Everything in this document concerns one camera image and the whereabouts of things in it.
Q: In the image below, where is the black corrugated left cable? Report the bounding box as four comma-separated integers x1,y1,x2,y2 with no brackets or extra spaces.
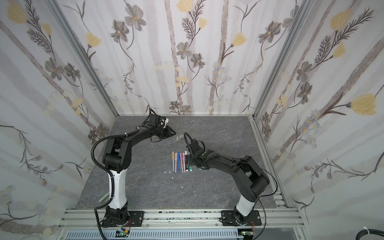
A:
90,134,130,240

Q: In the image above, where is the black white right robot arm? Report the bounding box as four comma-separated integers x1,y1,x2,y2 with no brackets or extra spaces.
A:
186,140,270,225

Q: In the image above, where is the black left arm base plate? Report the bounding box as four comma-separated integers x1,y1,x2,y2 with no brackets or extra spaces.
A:
101,211,145,228

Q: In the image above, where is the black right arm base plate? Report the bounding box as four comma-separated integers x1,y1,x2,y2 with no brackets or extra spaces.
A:
220,210,262,227

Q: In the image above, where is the dark blue pen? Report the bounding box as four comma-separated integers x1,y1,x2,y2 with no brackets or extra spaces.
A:
177,153,181,173

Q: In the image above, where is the aluminium front rail frame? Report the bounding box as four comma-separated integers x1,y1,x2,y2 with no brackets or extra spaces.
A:
54,208,310,240

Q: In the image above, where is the black pen white cap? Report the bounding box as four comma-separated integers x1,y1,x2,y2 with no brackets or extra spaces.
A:
184,151,189,172

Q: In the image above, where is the purple capped pink pen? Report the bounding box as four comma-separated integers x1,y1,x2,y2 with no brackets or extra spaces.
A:
178,153,184,173

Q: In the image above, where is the white slotted cable duct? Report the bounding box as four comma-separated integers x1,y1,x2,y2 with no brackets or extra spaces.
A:
65,228,244,240

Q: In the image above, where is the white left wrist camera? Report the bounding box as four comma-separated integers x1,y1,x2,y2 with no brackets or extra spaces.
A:
160,117,169,128

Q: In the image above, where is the black cable bottom right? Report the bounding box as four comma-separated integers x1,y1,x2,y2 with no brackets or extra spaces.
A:
355,227,384,240

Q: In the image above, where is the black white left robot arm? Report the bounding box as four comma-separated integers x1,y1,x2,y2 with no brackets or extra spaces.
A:
101,114,176,228

